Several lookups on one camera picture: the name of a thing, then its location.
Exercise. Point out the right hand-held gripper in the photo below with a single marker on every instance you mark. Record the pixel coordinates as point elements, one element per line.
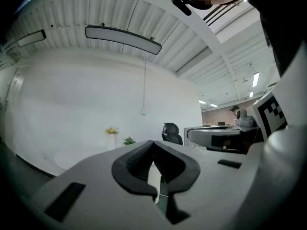
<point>268,114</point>

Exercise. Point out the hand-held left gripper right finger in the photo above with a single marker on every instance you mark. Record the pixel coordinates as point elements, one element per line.
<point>211,188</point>

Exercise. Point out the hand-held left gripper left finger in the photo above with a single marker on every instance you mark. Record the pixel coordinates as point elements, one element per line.
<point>96,188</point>

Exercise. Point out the black office chair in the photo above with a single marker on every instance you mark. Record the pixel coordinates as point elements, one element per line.
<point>171,133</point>

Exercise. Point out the white vase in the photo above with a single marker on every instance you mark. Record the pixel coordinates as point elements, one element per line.
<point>112,141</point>

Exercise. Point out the green potted plant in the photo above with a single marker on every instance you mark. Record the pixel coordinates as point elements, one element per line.
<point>129,141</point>

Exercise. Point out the person's white sleeve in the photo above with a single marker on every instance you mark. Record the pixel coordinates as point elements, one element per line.
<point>295,92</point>

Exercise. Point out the long hanging lamp panel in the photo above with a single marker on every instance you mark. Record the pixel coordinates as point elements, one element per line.
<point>122,38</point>

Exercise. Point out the black ceiling rails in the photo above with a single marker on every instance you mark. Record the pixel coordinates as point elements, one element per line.
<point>218,11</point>

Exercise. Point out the person's black top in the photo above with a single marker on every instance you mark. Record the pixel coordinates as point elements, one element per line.
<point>283,20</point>

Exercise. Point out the short hanging lamp panel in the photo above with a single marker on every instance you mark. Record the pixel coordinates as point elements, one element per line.
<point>31,38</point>

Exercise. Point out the white wall outlet box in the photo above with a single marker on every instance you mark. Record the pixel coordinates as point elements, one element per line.
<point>143,112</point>

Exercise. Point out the head-worn black camera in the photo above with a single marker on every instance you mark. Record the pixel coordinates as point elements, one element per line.
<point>182,5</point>

